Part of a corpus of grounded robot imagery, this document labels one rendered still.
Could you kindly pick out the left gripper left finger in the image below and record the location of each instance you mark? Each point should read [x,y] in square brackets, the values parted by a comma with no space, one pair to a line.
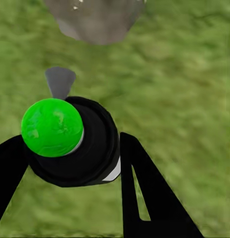
[13,164]

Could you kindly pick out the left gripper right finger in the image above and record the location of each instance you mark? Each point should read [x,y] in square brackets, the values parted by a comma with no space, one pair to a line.
[169,219]

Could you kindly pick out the pesticide atomizer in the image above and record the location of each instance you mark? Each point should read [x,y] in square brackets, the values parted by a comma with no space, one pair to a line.
[70,141]

